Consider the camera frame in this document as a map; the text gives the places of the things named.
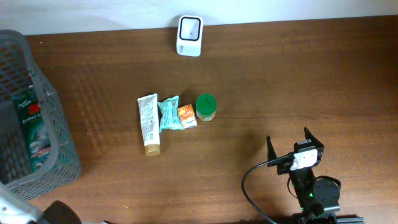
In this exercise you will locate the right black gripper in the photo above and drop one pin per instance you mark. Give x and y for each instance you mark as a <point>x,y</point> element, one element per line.
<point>319,145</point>

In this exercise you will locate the green lid seasoning jar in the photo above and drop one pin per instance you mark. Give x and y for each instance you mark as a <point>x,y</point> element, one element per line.
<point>206,106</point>

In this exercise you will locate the orange white small packet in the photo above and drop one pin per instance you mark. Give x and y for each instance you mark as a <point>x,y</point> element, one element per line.
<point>187,116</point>

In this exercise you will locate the teal snack pouch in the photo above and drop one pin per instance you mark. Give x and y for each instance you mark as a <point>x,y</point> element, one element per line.
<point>169,114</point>

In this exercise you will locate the white tube with gold cap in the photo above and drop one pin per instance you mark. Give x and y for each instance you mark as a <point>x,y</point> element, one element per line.
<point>149,120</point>

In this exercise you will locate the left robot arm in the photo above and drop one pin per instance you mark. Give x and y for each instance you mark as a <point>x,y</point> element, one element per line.
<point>17,210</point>

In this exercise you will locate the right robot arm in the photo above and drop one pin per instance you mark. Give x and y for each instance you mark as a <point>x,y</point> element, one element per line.
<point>319,196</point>

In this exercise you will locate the white barcode scanner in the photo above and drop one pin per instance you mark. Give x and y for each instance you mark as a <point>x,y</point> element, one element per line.
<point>189,35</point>

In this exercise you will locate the green packaged item in basket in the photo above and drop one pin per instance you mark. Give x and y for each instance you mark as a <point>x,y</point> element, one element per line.
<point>36,138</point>

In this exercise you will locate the grey plastic basket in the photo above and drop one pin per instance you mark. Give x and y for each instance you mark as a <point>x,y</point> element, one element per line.
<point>18,72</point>

